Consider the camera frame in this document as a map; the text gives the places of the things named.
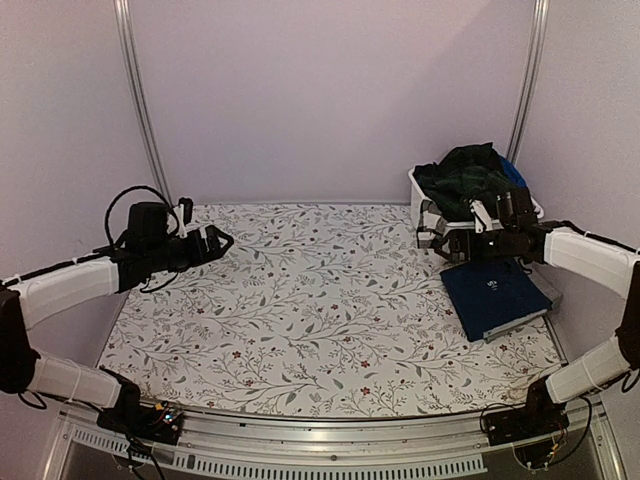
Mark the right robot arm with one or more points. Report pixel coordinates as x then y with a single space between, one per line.
560 244

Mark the floral tablecloth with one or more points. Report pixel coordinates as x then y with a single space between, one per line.
318 311

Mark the light blue garment in basket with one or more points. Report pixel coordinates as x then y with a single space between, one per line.
512 170

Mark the left aluminium corner post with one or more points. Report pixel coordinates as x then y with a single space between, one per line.
134 77

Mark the white laundry basket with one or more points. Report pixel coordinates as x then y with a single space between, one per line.
513 208

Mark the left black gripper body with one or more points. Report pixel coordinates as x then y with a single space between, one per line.
185 258

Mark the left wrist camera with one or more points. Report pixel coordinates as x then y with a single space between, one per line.
184 213

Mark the grey button shirt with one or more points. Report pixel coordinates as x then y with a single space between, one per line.
549 291

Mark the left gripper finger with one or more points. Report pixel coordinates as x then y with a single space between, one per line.
215 252
216 238

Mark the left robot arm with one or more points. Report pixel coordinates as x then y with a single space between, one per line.
27 301

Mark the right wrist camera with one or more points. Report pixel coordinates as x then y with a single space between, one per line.
482 220

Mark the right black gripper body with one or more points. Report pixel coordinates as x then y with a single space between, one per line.
503 247

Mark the black white checkered garment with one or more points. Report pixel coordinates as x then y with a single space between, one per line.
429 222

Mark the dark green plaid garment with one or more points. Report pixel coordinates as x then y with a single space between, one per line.
470 172

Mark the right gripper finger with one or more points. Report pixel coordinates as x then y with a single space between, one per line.
449 242
451 257

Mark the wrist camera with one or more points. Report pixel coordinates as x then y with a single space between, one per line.
184 213
482 220

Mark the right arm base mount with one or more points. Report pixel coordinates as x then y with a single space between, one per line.
538 416

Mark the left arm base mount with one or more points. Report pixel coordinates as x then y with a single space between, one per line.
161 423

